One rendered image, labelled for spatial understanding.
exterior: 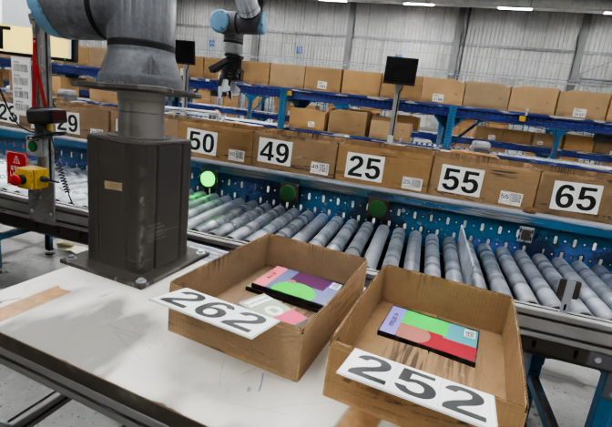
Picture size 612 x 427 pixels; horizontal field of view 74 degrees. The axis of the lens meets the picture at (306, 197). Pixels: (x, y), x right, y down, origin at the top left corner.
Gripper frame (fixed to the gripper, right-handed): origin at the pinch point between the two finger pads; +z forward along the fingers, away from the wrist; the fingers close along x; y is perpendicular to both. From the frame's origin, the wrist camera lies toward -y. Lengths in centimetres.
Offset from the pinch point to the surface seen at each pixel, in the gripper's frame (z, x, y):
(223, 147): 22.4, -8.1, 6.0
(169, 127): 17.1, -8.0, -23.3
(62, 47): -11, -56, -37
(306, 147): 15.5, -8.3, 45.7
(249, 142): 17.9, -8.0, 18.4
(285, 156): 21.1, -8.4, 36.7
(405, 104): -16, 439, 58
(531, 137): 12, 881, 327
